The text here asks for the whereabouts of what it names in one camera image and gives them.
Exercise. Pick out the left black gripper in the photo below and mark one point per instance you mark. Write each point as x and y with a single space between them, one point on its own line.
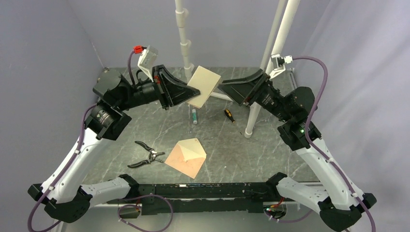
170 90

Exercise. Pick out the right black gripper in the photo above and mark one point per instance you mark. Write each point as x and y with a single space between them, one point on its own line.
246 89

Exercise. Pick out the tan paper letter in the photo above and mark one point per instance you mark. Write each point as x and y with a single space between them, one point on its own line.
205 81

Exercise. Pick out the green white glue stick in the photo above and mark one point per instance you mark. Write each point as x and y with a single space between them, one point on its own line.
194 116

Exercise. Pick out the tan envelope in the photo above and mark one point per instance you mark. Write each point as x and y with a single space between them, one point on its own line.
187 157

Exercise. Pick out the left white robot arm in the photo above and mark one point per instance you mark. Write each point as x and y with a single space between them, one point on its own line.
63 194

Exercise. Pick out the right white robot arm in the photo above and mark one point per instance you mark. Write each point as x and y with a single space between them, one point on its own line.
341 203

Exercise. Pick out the yellow black screwdriver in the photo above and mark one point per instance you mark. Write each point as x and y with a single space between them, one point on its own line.
229 115

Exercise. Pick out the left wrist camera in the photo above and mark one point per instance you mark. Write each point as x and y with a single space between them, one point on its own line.
146 60

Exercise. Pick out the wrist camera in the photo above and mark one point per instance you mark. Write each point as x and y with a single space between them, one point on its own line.
278 65
146 60

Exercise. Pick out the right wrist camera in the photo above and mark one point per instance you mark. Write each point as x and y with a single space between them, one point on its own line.
278 65

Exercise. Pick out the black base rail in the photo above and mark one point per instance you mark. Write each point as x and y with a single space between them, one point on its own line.
251 197

